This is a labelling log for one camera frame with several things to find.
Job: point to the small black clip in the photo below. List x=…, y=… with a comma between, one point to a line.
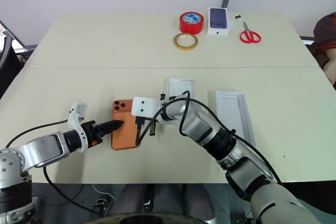
x=238, y=16

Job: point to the yellow tape roll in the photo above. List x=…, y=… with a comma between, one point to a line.
x=175, y=42

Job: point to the white phone box lid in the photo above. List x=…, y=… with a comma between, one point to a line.
x=235, y=113

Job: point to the white phone box base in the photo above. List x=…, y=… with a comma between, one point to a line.
x=181, y=86

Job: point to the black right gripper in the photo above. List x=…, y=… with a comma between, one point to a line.
x=146, y=120

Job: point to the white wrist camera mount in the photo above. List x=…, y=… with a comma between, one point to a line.
x=75, y=115
x=143, y=106

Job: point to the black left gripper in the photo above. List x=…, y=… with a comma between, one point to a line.
x=90, y=132

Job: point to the black office chair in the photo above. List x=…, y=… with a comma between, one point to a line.
x=9, y=61

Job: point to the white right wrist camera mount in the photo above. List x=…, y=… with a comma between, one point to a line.
x=143, y=106

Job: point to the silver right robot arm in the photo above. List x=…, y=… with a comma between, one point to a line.
x=225, y=145

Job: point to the red tape roll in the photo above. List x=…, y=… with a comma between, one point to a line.
x=191, y=22

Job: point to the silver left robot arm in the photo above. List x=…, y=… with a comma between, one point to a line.
x=39, y=149

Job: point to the orange smartphone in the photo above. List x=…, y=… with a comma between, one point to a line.
x=123, y=136

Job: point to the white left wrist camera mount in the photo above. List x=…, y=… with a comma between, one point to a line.
x=75, y=115

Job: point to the person in dark brown shirt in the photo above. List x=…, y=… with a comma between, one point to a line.
x=324, y=40

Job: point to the white box with phone print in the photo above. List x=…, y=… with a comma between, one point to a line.
x=218, y=20

